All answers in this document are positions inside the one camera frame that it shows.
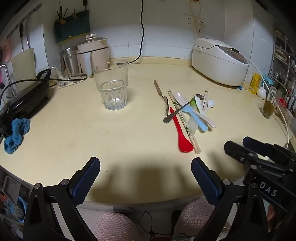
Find beige electric cooker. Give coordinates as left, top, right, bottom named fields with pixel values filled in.
left=77, top=34, right=110, bottom=76

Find metal spoon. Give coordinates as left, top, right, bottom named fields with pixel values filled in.
left=163, top=93, right=206, bottom=124

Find steel faucet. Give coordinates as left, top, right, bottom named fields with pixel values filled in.
left=0, top=64, right=16, bottom=98

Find black power cable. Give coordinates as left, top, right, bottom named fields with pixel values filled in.
left=127, top=0, right=145, bottom=65

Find person's right leg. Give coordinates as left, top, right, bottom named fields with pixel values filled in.
left=173, top=197, right=216, bottom=234

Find white plastic spork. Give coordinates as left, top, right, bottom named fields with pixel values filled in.
left=194, top=95, right=208, bottom=116

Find blue cup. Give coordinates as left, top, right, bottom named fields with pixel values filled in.
left=7, top=196, right=26, bottom=220

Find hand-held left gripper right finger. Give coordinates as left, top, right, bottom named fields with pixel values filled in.
left=191, top=157, right=273, bottom=241

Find black griddle cable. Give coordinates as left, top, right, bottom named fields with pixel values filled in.
left=0, top=75, right=88, bottom=109

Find stainless steel cup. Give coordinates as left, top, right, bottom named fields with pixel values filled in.
left=60, top=46, right=81, bottom=78

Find metal rack shelf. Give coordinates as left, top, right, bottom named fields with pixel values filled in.
left=269, top=28, right=296, bottom=112

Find beige speckled spoon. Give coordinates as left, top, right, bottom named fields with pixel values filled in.
left=173, top=92, right=216, bottom=128

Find steel hanging utensil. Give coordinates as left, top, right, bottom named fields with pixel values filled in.
left=25, top=20, right=31, bottom=49

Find small clear glass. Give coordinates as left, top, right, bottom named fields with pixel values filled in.
left=51, top=67, right=71, bottom=87

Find green silicone basting brush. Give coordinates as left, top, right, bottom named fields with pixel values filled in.
left=187, top=98, right=200, bottom=136

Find blue knitted cloth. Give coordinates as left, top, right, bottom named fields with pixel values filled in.
left=4, top=118, right=31, bottom=154

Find beige power cable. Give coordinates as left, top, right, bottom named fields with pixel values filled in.
left=190, top=0, right=210, bottom=40

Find glass of tea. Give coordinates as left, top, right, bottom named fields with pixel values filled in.
left=262, top=86, right=282, bottom=120

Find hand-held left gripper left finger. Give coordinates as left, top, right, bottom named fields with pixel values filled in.
left=22, top=157, right=101, bottom=241

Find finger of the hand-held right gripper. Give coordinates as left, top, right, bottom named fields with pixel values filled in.
left=243, top=137, right=296, bottom=163
left=223, top=141, right=262, bottom=168

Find white cutting board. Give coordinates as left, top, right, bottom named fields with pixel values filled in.
left=11, top=48, right=37, bottom=93

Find pink round hanging pad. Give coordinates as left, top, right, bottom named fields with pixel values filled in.
left=2, top=39, right=14, bottom=62

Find wall hook rail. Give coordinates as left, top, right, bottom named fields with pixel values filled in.
left=0, top=3, right=43, bottom=44

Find paper chopsticks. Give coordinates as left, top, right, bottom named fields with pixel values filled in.
left=168, top=91, right=201, bottom=154

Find white rice cooker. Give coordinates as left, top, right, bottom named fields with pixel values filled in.
left=192, top=38, right=250, bottom=87

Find person's left leg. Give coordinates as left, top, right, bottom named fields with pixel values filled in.
left=95, top=211, right=137, bottom=241

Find black electric griddle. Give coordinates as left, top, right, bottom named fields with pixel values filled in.
left=0, top=68, right=52, bottom=130

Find white rice cooker cable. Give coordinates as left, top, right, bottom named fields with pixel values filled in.
left=245, top=57, right=290, bottom=149

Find yellow carton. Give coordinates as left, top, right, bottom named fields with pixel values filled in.
left=248, top=73, right=262, bottom=94

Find green wall utensil holder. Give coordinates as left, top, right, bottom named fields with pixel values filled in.
left=54, top=10, right=90, bottom=44

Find small white jar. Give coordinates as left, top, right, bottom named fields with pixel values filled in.
left=257, top=85, right=267, bottom=100

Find red plastic spoon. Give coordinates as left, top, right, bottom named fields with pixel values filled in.
left=169, top=107, right=194, bottom=153

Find black handled hanging utensil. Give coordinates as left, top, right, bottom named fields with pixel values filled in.
left=19, top=22, right=25, bottom=51

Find light blue plastic spoon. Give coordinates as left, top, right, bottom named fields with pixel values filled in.
left=182, top=105, right=208, bottom=132

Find wooden handled metal fork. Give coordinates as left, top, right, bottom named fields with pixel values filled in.
left=154, top=80, right=170, bottom=116

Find small white spoon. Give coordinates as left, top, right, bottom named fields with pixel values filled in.
left=202, top=100, right=215, bottom=115

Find clear ribbed glass cup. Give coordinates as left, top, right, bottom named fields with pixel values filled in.
left=92, top=61, right=129, bottom=111

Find person's leg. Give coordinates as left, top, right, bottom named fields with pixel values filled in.
left=95, top=211, right=137, bottom=241
left=173, top=197, right=216, bottom=234

